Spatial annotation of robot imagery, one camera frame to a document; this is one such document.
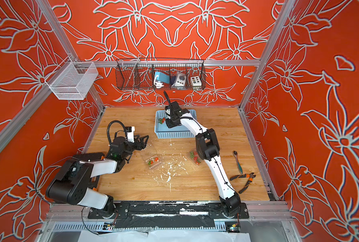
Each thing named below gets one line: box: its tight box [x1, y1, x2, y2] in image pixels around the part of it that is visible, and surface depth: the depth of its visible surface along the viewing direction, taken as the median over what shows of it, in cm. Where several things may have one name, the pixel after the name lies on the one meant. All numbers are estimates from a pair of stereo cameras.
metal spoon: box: [232, 150, 244, 174], surface depth 91 cm
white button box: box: [190, 75, 203, 91], surface depth 96 cm
